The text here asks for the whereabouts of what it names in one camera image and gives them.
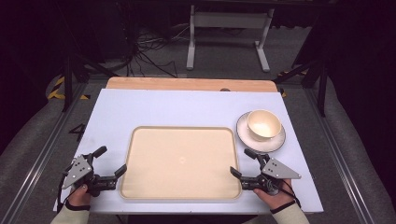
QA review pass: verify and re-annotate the black metal stand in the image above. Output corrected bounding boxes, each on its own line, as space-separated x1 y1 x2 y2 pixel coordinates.
273 58 331 119
54 50 120 114

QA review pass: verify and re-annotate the aluminium floor rail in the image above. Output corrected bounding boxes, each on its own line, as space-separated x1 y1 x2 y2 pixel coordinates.
0 81 91 224
302 86 378 224

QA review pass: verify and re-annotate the white dark-rimmed plate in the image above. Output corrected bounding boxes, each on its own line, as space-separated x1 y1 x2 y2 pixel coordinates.
235 110 287 154

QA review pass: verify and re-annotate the person's left hand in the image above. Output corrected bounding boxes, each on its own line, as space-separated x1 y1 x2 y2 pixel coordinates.
67 183 94 208

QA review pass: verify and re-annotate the person's right hand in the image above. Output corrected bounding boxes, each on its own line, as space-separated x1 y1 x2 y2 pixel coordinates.
253 179 295 212

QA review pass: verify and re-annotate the black wrist strap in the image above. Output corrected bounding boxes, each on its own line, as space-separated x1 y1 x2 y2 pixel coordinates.
269 199 297 215
64 200 92 213

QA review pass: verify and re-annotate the white metal stand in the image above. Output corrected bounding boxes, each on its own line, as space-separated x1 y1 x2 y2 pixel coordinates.
185 4 276 74

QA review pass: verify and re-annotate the beige plastic tray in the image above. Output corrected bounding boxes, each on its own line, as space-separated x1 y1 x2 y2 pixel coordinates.
119 125 243 201

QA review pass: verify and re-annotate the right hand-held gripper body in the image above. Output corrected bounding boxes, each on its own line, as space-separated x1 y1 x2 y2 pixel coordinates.
241 153 303 197

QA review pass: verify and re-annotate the black cable bundle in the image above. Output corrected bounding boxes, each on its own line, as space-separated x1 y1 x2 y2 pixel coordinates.
123 22 191 79

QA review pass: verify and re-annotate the wooden table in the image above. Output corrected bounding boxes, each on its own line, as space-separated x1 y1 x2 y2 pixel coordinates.
105 76 279 93

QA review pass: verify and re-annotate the yellow black hazard tape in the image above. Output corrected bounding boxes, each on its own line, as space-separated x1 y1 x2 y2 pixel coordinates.
47 76 92 102

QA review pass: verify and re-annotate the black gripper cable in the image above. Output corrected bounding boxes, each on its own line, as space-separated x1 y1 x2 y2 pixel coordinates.
278 179 303 209

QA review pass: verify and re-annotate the white table mat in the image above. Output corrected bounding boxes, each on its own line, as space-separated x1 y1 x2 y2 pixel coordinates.
52 88 325 216

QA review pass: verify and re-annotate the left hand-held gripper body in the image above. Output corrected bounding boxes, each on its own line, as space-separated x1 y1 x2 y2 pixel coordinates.
61 153 119 198

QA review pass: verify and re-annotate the cream ceramic bowl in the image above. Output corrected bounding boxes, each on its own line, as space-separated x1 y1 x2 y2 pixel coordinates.
246 108 283 143

